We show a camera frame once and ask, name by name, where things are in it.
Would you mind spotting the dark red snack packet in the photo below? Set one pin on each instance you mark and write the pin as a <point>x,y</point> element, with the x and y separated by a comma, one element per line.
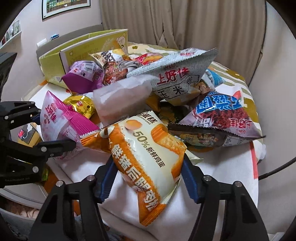
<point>115,71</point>

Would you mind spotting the wall shelf with items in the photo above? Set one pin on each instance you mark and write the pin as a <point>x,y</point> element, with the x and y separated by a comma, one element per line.
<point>12,33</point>

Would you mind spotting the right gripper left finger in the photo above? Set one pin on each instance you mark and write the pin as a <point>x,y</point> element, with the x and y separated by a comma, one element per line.
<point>56,220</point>

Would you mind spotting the floral striped green quilt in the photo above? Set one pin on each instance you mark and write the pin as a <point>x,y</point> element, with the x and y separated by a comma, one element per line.
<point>233,81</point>

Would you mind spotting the blue white small device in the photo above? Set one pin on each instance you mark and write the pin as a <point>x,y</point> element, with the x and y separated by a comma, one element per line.
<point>54,36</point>

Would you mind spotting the purple snack packet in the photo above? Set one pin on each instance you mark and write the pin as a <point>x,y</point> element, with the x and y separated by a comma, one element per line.
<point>84,77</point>

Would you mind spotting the blue red snack bag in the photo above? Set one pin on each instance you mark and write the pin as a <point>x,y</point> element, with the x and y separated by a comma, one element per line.
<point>224,112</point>

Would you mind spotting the grey corn roll snack bag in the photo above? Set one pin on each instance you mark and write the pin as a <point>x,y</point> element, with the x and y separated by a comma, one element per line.
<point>178,77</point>

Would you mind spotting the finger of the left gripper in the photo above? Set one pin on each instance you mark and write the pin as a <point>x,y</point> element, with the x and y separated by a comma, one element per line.
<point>18,113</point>
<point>40,152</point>

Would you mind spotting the white wall switch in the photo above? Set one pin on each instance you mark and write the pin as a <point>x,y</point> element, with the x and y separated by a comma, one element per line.
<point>42,42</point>

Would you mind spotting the green cardboard box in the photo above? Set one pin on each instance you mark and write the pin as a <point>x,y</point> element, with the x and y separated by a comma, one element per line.
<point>56,62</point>

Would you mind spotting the gold foil snack packet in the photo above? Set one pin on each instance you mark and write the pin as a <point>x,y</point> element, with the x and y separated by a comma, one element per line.
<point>81,104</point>

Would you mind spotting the pink white snack packet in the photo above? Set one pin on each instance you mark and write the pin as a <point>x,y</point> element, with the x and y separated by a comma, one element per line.
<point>59,121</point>

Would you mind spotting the beige curtain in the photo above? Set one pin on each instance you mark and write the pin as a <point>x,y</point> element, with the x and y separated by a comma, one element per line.
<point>235,28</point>

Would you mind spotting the grey padded headboard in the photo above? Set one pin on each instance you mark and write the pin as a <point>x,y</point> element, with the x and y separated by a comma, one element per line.
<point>67,37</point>

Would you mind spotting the orange cream egg cake packet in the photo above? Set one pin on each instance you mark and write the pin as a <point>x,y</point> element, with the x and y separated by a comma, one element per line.
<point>148,156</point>

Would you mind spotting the translucent white cake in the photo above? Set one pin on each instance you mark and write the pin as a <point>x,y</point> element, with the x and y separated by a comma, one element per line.
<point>122,99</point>

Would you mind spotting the framed houses picture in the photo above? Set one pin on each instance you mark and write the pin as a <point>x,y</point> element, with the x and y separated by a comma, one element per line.
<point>54,7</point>

